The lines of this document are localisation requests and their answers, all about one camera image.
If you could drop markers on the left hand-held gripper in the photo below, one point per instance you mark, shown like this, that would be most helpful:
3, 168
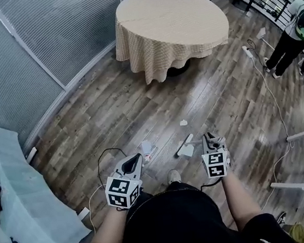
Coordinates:
125, 176

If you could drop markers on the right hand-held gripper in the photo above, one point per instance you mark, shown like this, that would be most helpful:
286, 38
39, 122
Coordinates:
214, 162

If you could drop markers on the large white paper trash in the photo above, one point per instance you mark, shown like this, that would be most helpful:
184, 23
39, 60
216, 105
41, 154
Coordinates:
187, 150

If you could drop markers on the small white paper trash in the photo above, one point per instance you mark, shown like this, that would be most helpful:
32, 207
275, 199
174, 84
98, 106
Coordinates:
183, 122

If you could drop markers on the person's left forearm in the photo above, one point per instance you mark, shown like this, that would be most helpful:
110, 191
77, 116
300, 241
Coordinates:
110, 230

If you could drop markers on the person's right forearm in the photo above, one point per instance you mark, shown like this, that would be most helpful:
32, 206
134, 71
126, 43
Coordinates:
240, 201

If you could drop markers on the wooden floor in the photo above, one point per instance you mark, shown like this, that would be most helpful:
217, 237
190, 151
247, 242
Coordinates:
129, 112

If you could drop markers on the black and white stick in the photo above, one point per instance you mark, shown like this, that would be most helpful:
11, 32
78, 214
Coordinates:
183, 145

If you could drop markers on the person's grey shoe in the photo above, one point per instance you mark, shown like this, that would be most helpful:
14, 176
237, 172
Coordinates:
173, 176

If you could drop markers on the white power adapter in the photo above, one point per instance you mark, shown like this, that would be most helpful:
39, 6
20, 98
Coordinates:
83, 213

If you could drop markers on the person's black clothing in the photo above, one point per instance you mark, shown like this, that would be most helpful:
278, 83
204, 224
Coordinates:
181, 224

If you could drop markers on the white power strip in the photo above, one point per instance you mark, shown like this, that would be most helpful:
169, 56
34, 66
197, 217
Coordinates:
248, 51

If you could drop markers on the black and white sneaker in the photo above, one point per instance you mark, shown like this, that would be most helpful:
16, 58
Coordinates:
282, 216

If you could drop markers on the white covered furniture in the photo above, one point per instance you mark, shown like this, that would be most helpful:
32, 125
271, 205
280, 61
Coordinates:
20, 194

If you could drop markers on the small white box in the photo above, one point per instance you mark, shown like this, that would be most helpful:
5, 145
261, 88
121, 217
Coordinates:
261, 33

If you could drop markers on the round table with beige cloth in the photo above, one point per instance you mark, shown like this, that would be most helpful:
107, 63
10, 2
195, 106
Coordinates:
167, 25

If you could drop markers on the yellow green bag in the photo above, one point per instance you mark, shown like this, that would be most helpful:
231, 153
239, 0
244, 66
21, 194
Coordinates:
298, 233

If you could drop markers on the white wall socket box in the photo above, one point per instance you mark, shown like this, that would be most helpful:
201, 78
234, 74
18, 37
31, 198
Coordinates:
31, 153

